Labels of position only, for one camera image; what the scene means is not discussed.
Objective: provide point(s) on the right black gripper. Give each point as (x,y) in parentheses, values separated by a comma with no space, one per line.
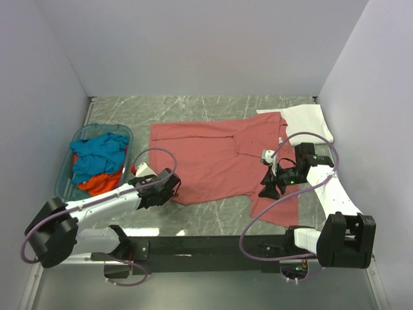
(269,190)

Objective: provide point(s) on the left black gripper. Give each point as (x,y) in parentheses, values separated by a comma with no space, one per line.
(166,196)

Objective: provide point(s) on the salmon pink t shirt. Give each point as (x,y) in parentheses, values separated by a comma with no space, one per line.
(220,159)

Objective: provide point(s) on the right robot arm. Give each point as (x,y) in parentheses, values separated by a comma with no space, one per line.
(347,237)

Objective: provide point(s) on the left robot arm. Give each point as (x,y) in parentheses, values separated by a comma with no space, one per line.
(62,229)

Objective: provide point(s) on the orange t shirt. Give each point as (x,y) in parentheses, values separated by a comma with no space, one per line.
(100,184)

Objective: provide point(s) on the blue t shirt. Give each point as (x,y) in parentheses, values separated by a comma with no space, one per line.
(104,154)

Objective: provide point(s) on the black base beam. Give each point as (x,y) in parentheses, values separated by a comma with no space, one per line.
(172,254)

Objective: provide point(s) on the folded white t shirt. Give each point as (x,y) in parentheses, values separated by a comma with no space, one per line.
(304,118)

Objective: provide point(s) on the teal plastic basket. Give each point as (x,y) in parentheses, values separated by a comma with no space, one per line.
(67,191)

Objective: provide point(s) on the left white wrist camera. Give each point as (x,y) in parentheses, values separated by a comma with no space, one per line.
(141,170)

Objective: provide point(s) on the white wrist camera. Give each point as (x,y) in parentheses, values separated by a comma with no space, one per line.
(141,170)
(269,158)

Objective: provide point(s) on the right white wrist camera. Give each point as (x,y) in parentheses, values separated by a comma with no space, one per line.
(269,158)

